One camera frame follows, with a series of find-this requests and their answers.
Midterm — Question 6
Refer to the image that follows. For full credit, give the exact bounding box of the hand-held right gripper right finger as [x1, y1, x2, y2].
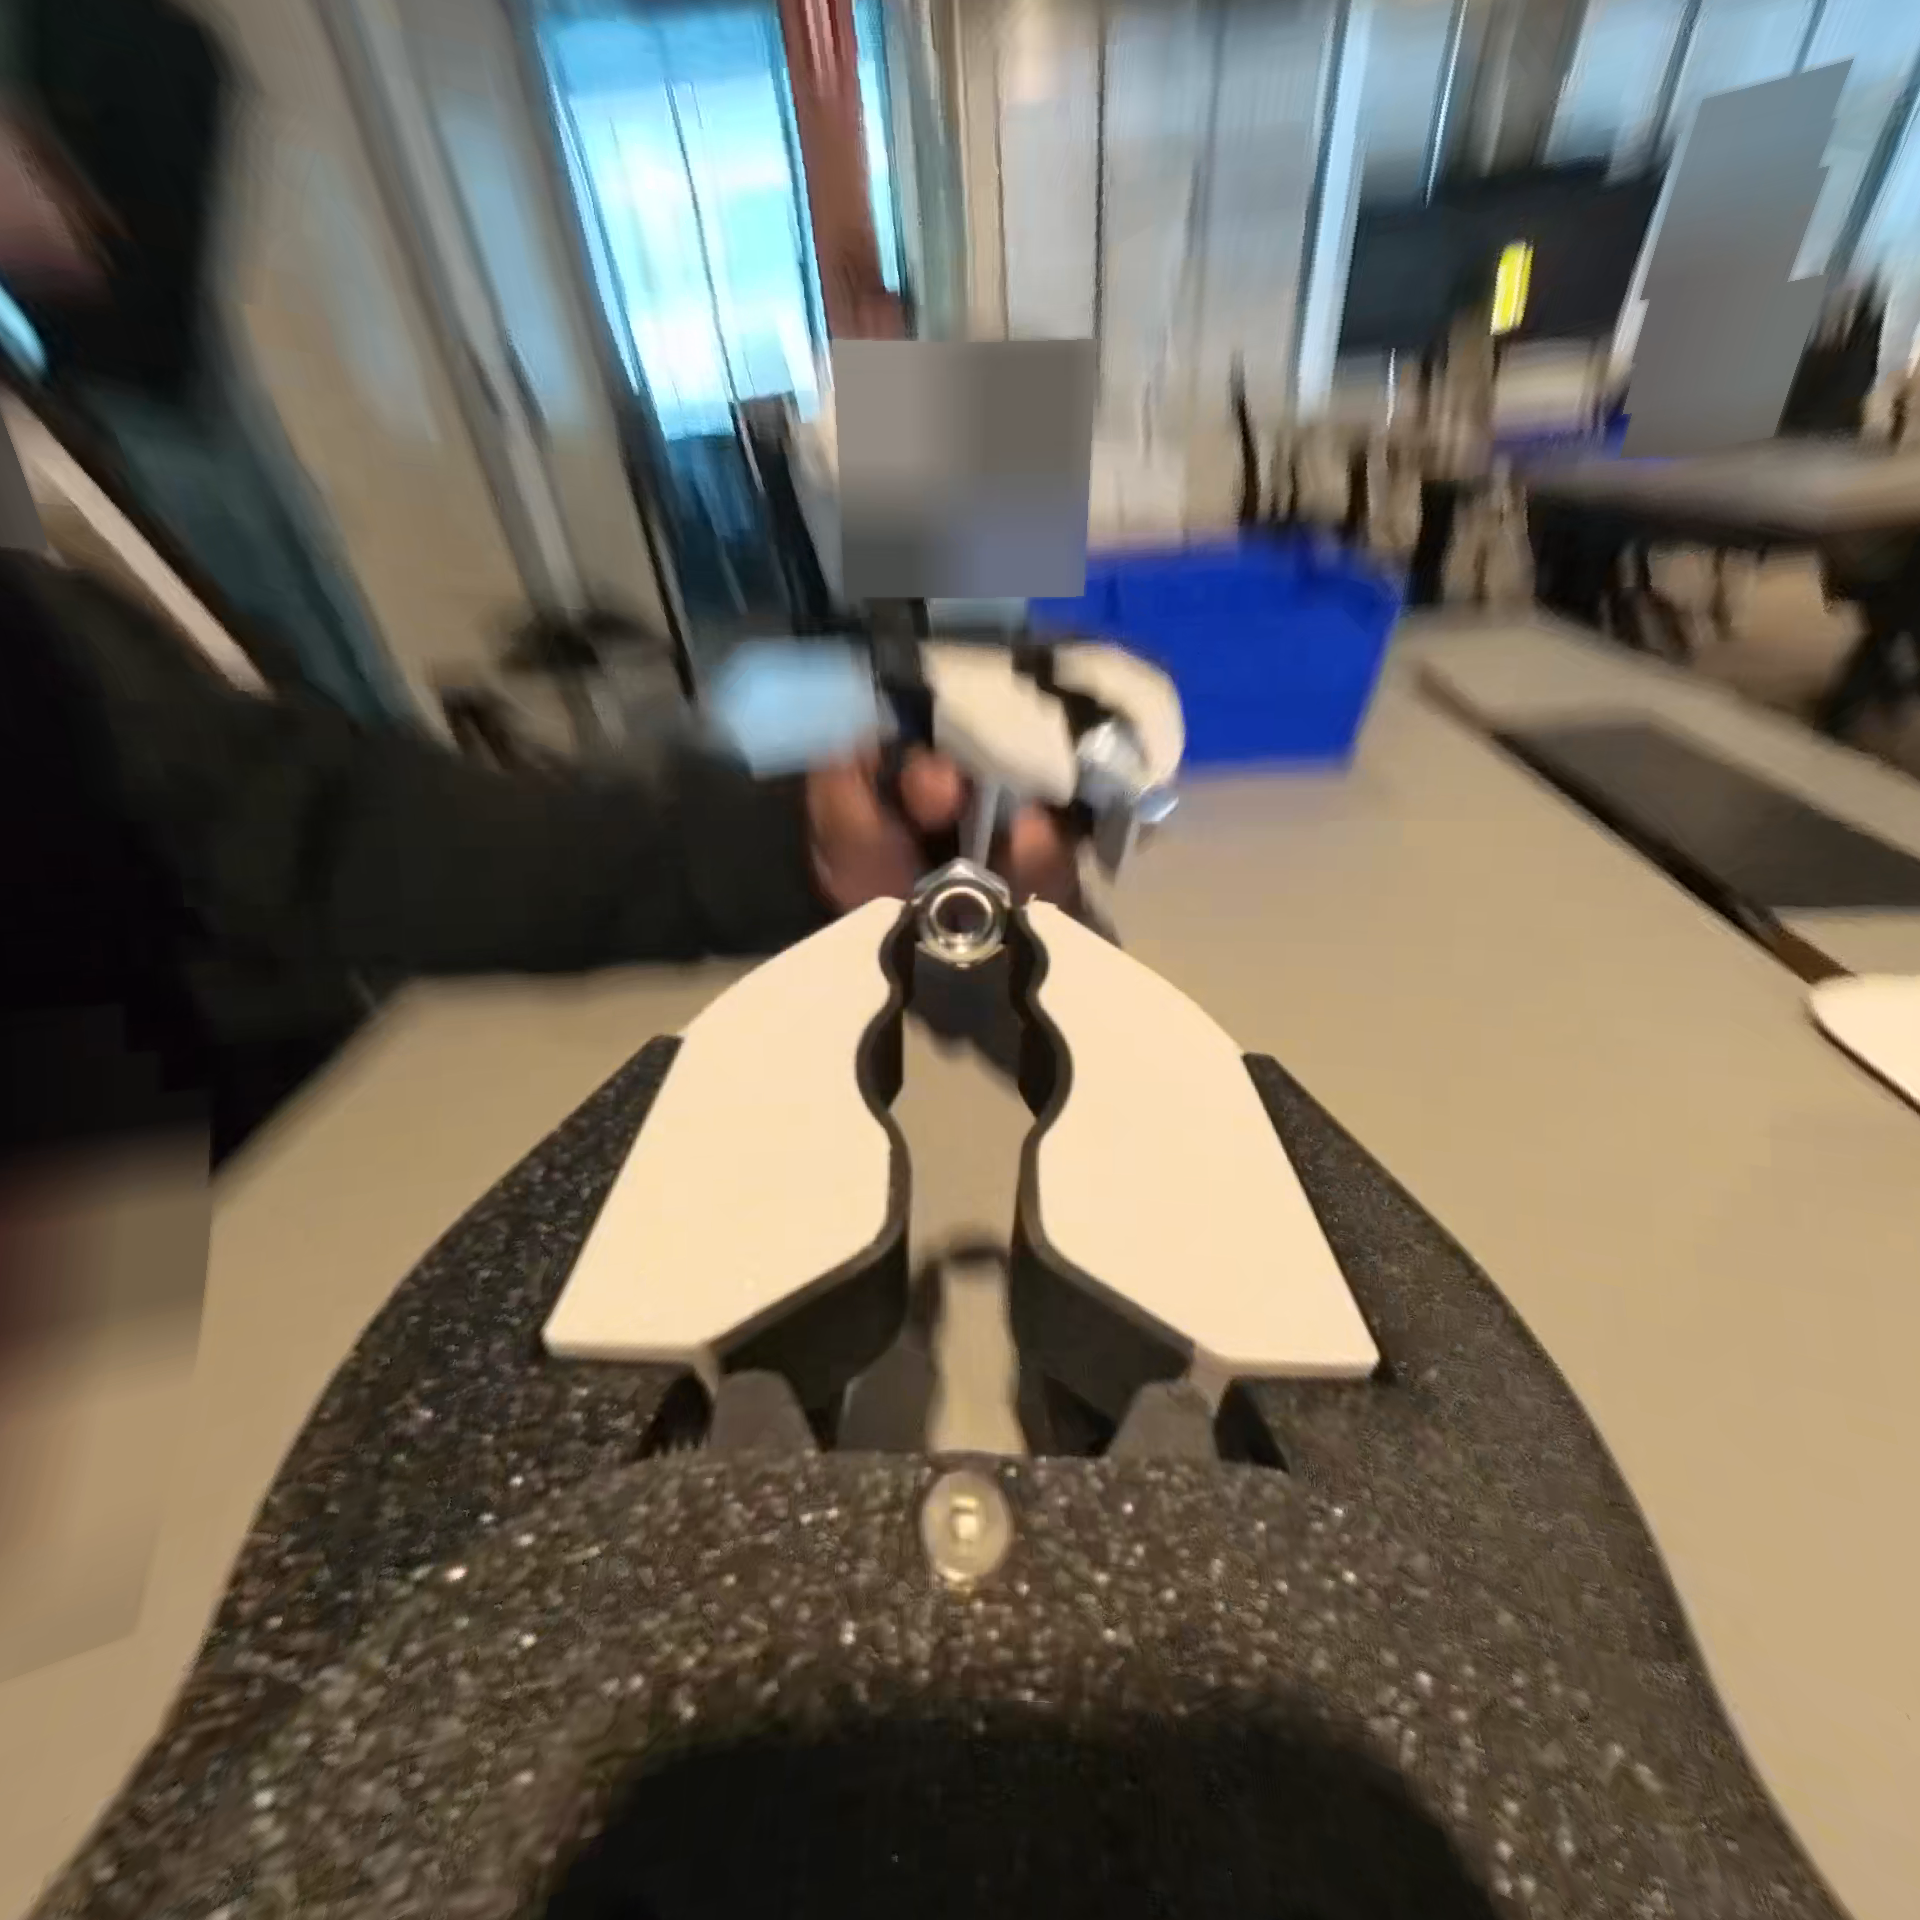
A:
[1019, 904, 1386, 1379]

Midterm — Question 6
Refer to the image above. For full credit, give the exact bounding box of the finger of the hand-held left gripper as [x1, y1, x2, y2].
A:
[1049, 644, 1191, 875]
[917, 647, 1085, 819]

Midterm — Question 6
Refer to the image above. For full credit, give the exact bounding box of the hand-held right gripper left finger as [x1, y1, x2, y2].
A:
[540, 895, 920, 1412]

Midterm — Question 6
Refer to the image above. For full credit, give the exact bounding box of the silver hex bolt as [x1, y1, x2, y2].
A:
[1072, 719, 1181, 830]

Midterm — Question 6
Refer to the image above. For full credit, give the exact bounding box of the person's left forearm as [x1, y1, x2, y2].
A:
[0, 553, 834, 1171]

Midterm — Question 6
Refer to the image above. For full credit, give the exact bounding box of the blue plastic bin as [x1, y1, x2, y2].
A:
[1033, 540, 1405, 770]

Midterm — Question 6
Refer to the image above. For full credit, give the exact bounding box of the black table mat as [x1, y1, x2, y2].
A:
[1500, 719, 1920, 911]

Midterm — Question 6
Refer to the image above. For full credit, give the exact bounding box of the white rounded board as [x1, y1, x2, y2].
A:
[1805, 973, 1920, 1111]

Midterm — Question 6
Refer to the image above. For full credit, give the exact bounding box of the wooden support post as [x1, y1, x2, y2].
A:
[779, 0, 912, 353]

